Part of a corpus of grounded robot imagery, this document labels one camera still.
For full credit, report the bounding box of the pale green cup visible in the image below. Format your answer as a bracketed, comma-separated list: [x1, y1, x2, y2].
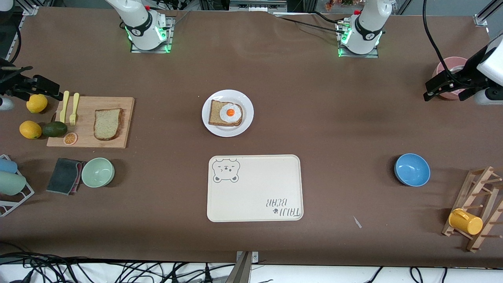
[0, 171, 27, 196]

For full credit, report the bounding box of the plain brown bread slice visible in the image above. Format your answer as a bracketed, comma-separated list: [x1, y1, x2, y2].
[94, 108, 125, 141]

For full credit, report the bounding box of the dark grey folded cloth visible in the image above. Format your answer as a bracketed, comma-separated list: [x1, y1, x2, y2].
[46, 158, 85, 196]

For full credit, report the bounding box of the yellow mug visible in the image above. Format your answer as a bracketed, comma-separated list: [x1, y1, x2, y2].
[448, 208, 484, 235]

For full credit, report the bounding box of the metal table edge bracket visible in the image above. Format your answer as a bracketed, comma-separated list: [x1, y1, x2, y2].
[235, 251, 260, 283]

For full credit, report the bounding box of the dark green avocado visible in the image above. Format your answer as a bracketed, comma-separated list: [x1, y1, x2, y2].
[42, 121, 68, 138]

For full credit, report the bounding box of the brown toast slice with egg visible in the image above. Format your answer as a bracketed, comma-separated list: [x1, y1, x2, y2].
[208, 99, 243, 127]

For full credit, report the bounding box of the light green bowl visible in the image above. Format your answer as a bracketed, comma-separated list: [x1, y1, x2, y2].
[81, 158, 116, 188]

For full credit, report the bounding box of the blue bowl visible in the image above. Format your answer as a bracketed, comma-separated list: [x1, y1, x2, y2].
[394, 153, 431, 187]

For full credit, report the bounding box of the cream bear print tray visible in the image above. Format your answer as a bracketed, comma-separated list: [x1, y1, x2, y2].
[207, 154, 304, 223]

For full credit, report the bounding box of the pink bowl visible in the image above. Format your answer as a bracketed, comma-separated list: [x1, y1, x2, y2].
[432, 57, 470, 100]

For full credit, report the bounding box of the white round plate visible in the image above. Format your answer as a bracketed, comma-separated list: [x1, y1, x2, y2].
[202, 90, 254, 137]

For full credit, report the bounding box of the white wire rack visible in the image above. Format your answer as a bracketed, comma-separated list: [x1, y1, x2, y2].
[0, 154, 35, 217]

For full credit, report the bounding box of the yellow plastic knife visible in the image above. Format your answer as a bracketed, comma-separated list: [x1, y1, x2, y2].
[60, 91, 70, 124]

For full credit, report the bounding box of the wooden cutting board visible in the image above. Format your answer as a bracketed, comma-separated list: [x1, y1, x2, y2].
[46, 96, 135, 149]

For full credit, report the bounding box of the blue cup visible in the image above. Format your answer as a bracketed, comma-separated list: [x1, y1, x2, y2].
[0, 158, 18, 174]

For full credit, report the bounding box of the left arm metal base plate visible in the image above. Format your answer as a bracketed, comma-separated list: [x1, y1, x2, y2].
[336, 20, 380, 59]

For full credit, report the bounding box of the black base cable bundle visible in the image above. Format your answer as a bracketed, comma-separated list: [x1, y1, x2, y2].
[275, 11, 348, 37]

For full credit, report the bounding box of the fried egg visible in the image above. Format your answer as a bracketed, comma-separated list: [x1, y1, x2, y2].
[219, 103, 242, 123]

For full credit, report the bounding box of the wooden mug rack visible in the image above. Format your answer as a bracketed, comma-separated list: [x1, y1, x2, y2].
[441, 166, 503, 253]

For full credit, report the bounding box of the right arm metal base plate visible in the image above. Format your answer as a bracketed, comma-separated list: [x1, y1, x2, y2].
[130, 16, 173, 53]

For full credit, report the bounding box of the yellow lemon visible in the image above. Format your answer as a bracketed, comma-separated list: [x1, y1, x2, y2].
[26, 94, 48, 114]
[19, 121, 42, 140]

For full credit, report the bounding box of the black floor cable tangle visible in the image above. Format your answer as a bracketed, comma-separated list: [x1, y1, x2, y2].
[0, 252, 236, 283]

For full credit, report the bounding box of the yellow plastic fork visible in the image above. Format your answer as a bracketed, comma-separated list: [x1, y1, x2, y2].
[69, 93, 80, 126]

